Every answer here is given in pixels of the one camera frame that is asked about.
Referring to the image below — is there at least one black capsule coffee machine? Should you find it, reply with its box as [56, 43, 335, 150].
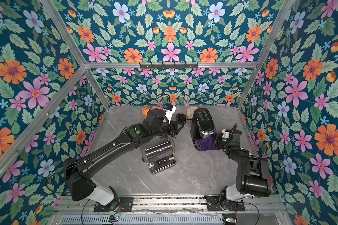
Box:
[191, 108, 216, 151]

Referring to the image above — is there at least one round beige coaster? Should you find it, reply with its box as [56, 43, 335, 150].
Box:
[186, 107, 198, 120]

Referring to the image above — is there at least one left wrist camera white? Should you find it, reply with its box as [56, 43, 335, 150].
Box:
[164, 104, 176, 124]

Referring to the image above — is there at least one orange plush fish toy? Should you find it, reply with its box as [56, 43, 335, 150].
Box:
[142, 107, 162, 119]

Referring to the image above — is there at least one black hook rail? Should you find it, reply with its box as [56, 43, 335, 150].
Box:
[139, 62, 199, 69]

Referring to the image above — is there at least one purple cleaning cloth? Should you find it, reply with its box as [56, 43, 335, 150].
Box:
[196, 137, 217, 152]

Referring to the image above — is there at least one aluminium front rail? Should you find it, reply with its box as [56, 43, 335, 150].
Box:
[51, 194, 288, 219]

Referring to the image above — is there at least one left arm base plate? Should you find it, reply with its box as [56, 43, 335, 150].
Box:
[94, 197, 134, 213]

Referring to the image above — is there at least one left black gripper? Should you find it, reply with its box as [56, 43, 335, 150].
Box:
[148, 119, 185, 139]

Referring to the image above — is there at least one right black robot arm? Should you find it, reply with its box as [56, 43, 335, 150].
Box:
[215, 129, 272, 211]

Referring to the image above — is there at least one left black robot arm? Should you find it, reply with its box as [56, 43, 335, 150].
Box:
[63, 108, 184, 208]

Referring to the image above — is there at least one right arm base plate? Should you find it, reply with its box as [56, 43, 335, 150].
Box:
[204, 195, 245, 212]

